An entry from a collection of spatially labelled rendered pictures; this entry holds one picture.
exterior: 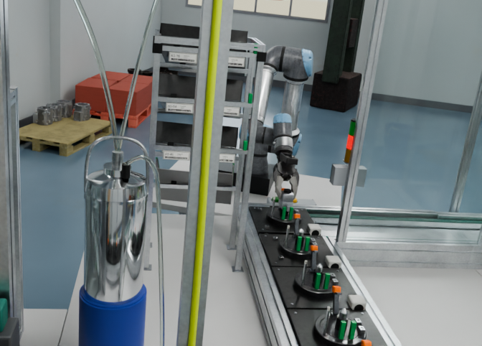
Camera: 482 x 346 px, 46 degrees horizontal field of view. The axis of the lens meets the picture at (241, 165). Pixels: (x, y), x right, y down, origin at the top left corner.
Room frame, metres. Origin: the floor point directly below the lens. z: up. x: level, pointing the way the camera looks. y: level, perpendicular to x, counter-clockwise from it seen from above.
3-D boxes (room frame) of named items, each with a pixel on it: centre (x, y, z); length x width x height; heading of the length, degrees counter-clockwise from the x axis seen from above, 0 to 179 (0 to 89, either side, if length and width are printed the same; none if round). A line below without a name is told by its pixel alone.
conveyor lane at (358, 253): (2.09, -0.49, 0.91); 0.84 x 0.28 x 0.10; 100
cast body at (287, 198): (2.05, -0.19, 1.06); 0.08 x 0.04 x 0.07; 10
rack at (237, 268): (1.88, 0.15, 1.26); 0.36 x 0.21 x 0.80; 100
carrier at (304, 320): (1.33, -0.31, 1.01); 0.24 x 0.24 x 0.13; 10
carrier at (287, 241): (1.81, -0.23, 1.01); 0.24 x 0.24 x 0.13; 10
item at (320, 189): (2.64, -0.06, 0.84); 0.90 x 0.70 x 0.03; 81
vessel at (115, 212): (1.17, 0.27, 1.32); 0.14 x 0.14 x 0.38
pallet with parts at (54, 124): (5.84, 1.94, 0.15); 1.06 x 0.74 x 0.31; 171
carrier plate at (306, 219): (2.06, -0.19, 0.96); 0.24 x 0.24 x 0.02; 10
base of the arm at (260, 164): (2.70, -0.07, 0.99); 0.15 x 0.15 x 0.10
